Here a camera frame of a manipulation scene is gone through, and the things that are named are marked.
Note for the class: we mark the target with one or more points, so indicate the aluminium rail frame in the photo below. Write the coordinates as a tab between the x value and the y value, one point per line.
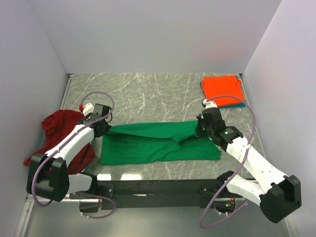
65	219

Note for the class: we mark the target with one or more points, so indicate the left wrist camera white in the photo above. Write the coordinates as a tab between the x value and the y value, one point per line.
86	109

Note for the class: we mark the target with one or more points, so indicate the folded orange t shirt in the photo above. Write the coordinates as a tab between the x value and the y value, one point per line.
223	90

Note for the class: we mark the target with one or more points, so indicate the green t shirt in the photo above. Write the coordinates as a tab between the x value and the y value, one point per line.
156	141

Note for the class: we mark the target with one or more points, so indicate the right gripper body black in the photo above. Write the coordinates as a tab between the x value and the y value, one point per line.
203	131

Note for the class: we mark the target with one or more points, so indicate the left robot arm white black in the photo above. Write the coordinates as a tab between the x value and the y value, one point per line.
48	173

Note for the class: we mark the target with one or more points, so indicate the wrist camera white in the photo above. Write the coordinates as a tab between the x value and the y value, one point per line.
209	104
86	109

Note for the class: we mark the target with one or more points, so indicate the dark red t shirt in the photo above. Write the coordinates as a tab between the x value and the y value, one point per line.
56	127

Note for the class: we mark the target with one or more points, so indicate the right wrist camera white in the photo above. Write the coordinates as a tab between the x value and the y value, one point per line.
209	104

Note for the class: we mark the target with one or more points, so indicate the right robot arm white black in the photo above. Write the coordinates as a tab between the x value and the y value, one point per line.
277	194

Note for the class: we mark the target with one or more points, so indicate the folded blue t shirt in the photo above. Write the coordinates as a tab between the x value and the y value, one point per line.
234	105

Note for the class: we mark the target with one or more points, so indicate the black base crossbar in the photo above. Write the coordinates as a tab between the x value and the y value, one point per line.
147	194

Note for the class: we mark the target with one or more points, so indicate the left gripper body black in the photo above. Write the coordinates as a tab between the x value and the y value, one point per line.
105	129

